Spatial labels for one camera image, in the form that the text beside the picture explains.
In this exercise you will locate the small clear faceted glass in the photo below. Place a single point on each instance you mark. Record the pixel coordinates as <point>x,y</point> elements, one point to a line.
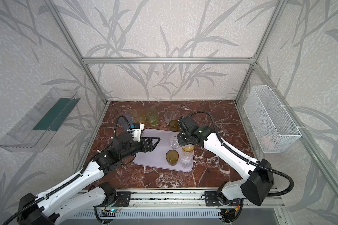
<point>186,160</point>

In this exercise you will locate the white wire basket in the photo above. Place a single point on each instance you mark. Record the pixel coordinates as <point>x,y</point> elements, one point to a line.
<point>272,125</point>

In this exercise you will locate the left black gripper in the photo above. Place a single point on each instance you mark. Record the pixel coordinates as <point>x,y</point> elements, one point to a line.
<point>149,147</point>

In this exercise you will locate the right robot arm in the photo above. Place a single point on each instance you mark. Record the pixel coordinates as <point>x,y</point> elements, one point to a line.
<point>257,177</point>

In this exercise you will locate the tall blue frosted cup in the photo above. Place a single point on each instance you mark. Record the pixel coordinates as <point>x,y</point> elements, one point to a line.
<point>127,119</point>

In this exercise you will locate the small yellow cup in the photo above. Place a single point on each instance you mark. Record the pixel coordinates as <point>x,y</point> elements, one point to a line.
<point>188,148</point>

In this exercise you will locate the clear cup behind blue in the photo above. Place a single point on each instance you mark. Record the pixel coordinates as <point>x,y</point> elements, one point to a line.
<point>132,112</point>

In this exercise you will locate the clear faceted cup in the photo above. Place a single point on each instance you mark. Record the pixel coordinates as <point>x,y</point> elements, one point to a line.
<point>169,116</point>

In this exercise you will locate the clear plastic wall bin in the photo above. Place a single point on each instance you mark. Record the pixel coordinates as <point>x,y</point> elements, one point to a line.
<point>36,129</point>

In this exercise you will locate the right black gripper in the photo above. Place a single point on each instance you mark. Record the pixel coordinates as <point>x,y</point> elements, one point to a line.
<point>180,139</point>

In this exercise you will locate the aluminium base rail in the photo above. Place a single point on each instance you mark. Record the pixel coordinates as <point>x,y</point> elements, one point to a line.
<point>184,198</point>

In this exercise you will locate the lavender plastic tray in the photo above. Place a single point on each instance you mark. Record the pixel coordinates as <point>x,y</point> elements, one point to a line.
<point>157,157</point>

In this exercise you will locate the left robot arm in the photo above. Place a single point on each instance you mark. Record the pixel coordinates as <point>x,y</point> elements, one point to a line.
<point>55,205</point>

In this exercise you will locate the tall yellow plastic cup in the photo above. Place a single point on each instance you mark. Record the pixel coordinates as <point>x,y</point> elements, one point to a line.
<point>141,116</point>

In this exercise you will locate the brown textured cup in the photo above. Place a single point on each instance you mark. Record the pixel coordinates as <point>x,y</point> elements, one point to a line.
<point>172,157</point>
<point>174,126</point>

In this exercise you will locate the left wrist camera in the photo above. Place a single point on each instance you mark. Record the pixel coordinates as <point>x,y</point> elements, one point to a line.
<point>136,129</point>

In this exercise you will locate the tall green plastic cup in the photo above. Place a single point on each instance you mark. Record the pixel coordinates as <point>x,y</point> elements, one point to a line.
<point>152,116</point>

